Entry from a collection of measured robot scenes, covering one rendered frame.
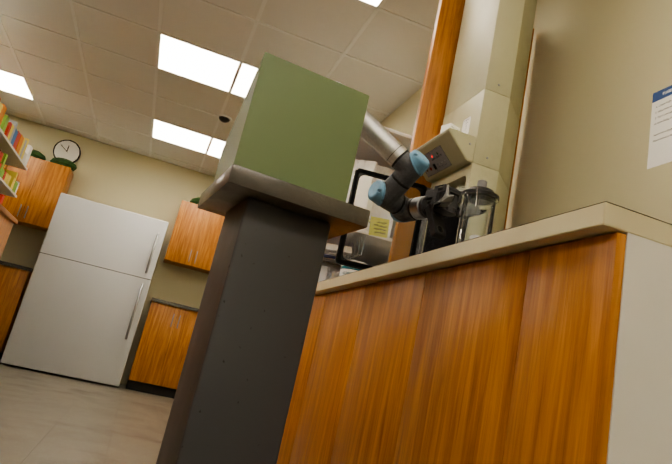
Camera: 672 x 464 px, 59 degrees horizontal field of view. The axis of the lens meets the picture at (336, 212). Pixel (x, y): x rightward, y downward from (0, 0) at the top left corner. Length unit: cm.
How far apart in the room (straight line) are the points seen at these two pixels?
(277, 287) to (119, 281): 548
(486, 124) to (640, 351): 137
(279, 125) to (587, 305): 71
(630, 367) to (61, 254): 617
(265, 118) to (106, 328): 551
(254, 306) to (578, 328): 62
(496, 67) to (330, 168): 119
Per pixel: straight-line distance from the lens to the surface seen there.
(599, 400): 102
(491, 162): 224
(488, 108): 230
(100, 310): 669
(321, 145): 134
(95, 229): 678
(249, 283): 126
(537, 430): 112
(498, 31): 246
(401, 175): 190
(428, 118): 260
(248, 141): 128
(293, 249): 129
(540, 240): 118
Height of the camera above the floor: 58
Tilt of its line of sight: 15 degrees up
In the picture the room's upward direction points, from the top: 13 degrees clockwise
